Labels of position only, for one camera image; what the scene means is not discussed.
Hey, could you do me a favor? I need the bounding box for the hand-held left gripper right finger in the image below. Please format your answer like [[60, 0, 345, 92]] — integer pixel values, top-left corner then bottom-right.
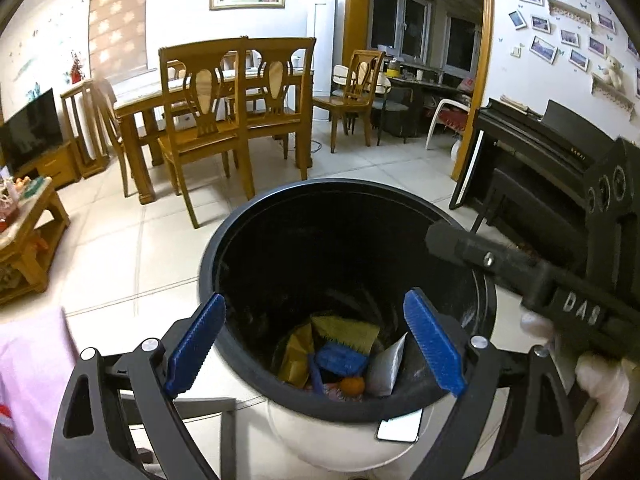
[[402, 289, 581, 480]]

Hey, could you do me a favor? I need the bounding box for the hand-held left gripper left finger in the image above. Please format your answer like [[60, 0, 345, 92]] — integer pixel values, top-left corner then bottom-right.
[[47, 292, 227, 480]]

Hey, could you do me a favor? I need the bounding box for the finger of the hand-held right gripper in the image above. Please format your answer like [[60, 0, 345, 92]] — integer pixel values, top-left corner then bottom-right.
[[426, 221, 552, 294]]

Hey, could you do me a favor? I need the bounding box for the silver bubble mailer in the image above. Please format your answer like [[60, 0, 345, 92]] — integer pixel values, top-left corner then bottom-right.
[[366, 332, 407, 397]]

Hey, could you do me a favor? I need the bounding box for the large yellow packet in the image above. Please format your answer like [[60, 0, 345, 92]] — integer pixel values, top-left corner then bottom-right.
[[310, 314, 381, 352]]

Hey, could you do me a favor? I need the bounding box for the blue packet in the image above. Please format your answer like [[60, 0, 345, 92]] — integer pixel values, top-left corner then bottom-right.
[[315, 342, 369, 376]]

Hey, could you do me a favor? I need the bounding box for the yellow stick packet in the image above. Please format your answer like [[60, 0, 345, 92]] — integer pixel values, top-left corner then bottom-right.
[[277, 322, 316, 388]]

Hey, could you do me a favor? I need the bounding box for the round trash bin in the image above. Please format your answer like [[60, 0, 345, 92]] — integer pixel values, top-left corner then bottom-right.
[[199, 178, 501, 471]]

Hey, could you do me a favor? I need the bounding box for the person's right forearm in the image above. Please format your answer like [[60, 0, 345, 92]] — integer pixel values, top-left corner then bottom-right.
[[582, 405, 631, 467]]

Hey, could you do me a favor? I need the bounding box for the person's right hand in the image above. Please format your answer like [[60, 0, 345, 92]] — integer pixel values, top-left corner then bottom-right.
[[520, 310, 632, 413]]

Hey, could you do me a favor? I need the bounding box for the black piano bench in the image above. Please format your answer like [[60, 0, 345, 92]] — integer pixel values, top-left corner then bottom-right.
[[470, 166, 588, 261]]

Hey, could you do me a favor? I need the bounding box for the black upright piano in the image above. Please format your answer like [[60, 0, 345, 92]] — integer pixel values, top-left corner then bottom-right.
[[449, 97, 616, 261]]

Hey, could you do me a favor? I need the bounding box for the white plastic chair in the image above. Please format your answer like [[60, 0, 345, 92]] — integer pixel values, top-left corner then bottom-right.
[[425, 97, 473, 151]]

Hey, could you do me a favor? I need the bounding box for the dark cluttered counter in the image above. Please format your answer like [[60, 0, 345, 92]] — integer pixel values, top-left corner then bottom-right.
[[380, 57, 476, 138]]

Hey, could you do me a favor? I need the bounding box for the purple tablecloth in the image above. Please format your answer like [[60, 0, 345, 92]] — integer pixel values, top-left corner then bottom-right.
[[0, 305, 81, 441]]

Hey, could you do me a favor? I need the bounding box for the white teddy bear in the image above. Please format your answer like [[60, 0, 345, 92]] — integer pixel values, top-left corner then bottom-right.
[[600, 55, 626, 88]]

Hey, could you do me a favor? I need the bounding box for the wooden coffee table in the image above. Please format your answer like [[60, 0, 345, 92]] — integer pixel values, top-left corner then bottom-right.
[[0, 175, 71, 306]]

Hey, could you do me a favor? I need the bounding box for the wooden dining table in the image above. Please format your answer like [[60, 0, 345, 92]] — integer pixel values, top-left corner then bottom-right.
[[114, 67, 315, 205]]

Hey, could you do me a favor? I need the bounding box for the wooden television stand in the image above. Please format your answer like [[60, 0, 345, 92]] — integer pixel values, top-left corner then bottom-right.
[[15, 140, 81, 191]]

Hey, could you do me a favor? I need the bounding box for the white standing air conditioner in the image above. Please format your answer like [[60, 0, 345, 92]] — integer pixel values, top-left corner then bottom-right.
[[306, 0, 338, 97]]

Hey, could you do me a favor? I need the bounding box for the tall wooden plant stand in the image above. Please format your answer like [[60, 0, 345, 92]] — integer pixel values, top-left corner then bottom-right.
[[60, 80, 111, 179]]

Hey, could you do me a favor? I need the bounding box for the flat screen television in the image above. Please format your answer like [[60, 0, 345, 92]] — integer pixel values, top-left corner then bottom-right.
[[0, 87, 63, 173]]

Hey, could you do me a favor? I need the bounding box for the beige patterned window blind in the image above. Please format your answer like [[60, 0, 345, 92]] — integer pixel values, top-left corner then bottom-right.
[[89, 0, 149, 81]]

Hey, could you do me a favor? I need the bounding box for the white wall shelf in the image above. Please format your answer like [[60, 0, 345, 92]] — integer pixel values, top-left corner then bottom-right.
[[590, 72, 631, 121]]

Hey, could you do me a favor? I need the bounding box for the group of wall photo frames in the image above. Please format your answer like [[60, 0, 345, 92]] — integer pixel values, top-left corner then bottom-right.
[[507, 0, 640, 73]]

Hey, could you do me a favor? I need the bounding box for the wooden doorway frame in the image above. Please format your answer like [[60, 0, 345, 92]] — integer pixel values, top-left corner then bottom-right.
[[347, 0, 496, 181]]

